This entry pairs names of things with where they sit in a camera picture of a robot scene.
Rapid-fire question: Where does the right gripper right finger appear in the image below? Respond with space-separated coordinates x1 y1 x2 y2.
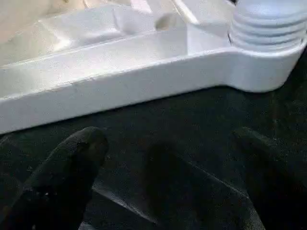
232 128 307 230

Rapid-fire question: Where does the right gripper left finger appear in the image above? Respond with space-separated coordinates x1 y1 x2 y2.
0 126 108 230

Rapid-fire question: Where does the white plastic table top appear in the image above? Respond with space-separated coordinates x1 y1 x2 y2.
0 0 307 135

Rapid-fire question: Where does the black work mat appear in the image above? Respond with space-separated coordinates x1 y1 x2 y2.
0 50 307 230

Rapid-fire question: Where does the white plastic table leg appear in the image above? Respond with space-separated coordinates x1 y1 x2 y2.
227 0 307 52

